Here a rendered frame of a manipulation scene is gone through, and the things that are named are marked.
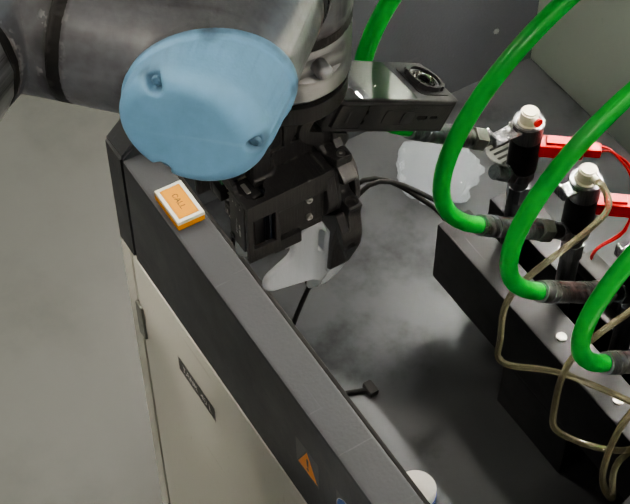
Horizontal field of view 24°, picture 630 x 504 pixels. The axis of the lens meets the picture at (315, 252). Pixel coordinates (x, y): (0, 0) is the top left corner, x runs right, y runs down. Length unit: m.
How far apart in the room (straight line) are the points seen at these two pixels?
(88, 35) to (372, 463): 0.66
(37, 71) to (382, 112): 0.26
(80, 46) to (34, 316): 1.91
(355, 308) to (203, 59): 0.87
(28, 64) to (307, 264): 0.31
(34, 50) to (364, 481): 0.65
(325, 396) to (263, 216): 0.45
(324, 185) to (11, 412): 1.64
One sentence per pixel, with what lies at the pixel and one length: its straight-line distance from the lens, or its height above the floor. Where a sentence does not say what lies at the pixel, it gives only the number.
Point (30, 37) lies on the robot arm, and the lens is 0.72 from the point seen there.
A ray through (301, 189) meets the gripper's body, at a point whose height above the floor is 1.38.
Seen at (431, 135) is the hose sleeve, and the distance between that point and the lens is 1.20.
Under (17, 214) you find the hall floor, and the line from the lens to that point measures 2.76.
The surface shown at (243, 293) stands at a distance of 1.38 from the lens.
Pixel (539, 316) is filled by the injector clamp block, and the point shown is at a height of 0.98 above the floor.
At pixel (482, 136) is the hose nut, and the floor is 1.15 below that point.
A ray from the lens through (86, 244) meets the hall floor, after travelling 2.69.
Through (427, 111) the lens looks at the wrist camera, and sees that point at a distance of 0.93.
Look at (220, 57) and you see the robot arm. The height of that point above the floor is 1.58.
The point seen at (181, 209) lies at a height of 0.96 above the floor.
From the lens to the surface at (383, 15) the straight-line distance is 1.07.
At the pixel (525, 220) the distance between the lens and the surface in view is 1.05.
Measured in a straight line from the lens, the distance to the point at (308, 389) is 1.32.
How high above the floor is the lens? 2.04
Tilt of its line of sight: 50 degrees down
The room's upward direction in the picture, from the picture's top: straight up
